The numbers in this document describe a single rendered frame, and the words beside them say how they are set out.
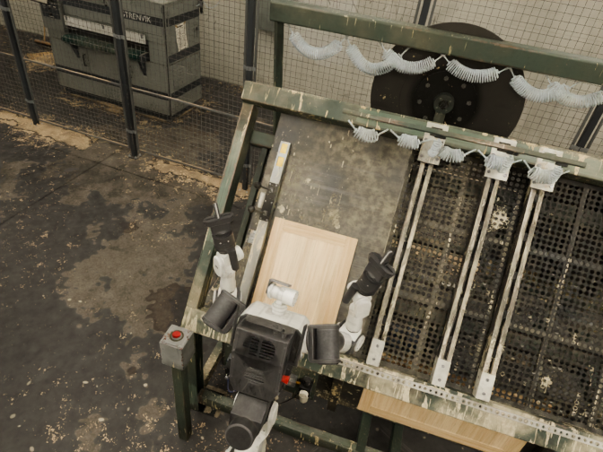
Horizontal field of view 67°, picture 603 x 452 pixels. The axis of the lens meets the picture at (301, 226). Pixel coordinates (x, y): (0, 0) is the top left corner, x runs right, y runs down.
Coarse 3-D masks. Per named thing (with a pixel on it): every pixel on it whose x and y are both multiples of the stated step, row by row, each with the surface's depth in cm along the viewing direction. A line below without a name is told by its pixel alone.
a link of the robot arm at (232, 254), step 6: (234, 240) 193; (228, 246) 189; (234, 246) 192; (222, 252) 190; (228, 252) 189; (234, 252) 189; (240, 252) 196; (228, 258) 193; (234, 258) 190; (240, 258) 197; (228, 264) 194; (234, 264) 191; (234, 270) 193
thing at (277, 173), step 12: (288, 144) 233; (276, 156) 233; (276, 168) 233; (276, 180) 232; (276, 192) 233; (264, 228) 232; (264, 240) 234; (252, 252) 232; (252, 264) 232; (252, 276) 231; (240, 288) 232
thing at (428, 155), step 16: (448, 128) 214; (432, 144) 215; (432, 160) 214; (416, 176) 222; (416, 192) 218; (416, 208) 218; (416, 224) 217; (400, 240) 218; (400, 256) 221; (400, 272) 217; (384, 304) 217; (384, 320) 217; (384, 336) 216; (368, 352) 221
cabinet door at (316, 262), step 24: (288, 240) 232; (312, 240) 230; (336, 240) 228; (264, 264) 233; (288, 264) 231; (312, 264) 229; (336, 264) 227; (264, 288) 232; (312, 288) 229; (336, 288) 226; (312, 312) 228; (336, 312) 226
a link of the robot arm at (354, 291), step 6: (354, 282) 182; (348, 288) 182; (354, 288) 179; (360, 288) 180; (348, 294) 182; (354, 294) 184; (360, 294) 182; (366, 294) 180; (372, 294) 181; (342, 300) 185; (348, 300) 184; (354, 300) 183
